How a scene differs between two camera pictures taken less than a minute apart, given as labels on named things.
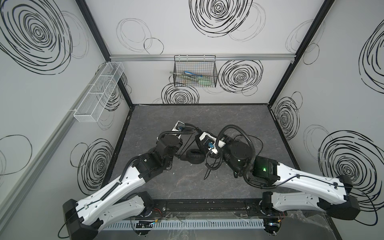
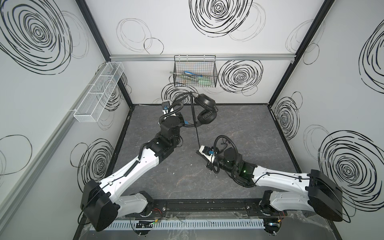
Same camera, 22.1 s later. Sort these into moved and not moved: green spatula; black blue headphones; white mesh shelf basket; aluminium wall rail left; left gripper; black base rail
Moved: black blue headphones; left gripper
Not moved: green spatula; aluminium wall rail left; black base rail; white mesh shelf basket
